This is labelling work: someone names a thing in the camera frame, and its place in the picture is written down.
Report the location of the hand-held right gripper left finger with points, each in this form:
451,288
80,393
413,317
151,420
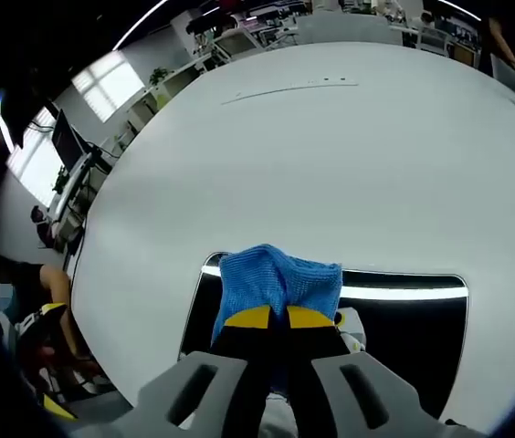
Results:
239,365

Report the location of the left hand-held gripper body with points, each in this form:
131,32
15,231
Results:
28,325

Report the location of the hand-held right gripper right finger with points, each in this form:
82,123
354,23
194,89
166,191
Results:
321,365

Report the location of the blue cleaning cloth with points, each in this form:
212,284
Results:
262,278

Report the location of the black mirror with white frame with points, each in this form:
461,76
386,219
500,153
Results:
403,328

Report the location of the person's black shirt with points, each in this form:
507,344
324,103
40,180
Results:
29,278

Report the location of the yellow black-edged object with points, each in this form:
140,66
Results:
59,407

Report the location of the bright window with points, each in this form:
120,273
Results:
34,159
107,84

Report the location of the white desk with green panel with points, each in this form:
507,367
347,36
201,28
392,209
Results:
171,86

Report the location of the green potted plant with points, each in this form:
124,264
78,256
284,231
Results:
159,76

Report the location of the white mesh chair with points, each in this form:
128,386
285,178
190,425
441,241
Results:
235,44
433,42

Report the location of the white desk partition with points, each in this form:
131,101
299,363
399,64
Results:
349,30

